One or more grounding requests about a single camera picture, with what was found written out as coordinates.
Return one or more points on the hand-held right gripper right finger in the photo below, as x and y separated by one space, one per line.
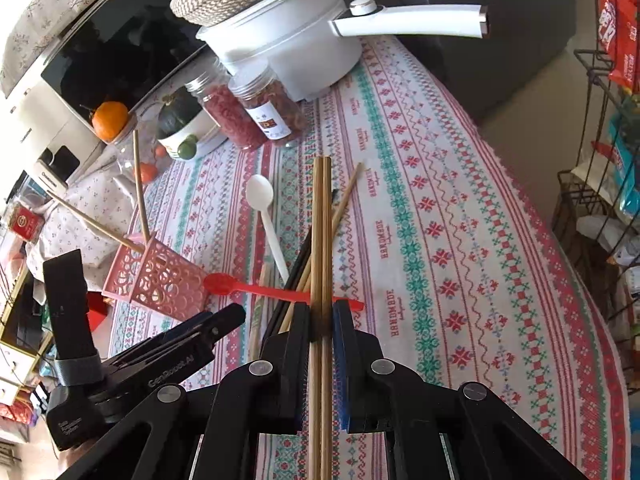
342 360

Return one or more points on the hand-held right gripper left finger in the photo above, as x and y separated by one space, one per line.
295 360

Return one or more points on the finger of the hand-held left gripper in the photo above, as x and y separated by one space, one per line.
192 325
227 320

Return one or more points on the pink perforated utensil basket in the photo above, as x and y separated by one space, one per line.
160 275

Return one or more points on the black chopstick gold band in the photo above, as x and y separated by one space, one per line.
300 260

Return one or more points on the brown bamboo chopstick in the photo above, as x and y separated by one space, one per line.
317 235
327 235

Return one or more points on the red plastic spoon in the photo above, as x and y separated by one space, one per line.
220 284

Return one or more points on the black box gold trim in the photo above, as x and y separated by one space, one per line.
20 320

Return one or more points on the light wooden chopstick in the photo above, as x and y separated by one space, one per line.
345 195
303 280

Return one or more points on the thin bamboo chopstick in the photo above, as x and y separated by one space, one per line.
90 220
141 185

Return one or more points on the small red box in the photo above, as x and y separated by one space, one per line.
25 222

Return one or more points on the white plastic spoon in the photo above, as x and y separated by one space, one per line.
259 192

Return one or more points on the small white appliance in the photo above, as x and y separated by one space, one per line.
52 172

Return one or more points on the green lime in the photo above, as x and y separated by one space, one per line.
186 150

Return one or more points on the patterned red green tablecloth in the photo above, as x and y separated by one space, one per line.
450 210

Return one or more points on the white paper box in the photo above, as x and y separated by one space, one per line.
205 130

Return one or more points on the orange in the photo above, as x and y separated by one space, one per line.
110 121

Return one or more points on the clear jar of goji berries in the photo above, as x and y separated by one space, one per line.
225 115

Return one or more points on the dark green squash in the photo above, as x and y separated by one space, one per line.
177 110

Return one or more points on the clear jar of dried hawthorn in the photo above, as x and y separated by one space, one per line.
280 105

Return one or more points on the white electric pot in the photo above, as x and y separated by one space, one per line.
290 45

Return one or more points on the grey floral cloth cover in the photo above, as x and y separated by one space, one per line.
50 5

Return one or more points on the dark grey sofa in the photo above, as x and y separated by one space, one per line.
475 70

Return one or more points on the blue snack packet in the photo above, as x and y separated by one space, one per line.
627 160

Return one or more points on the red snack packets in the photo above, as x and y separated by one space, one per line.
617 35

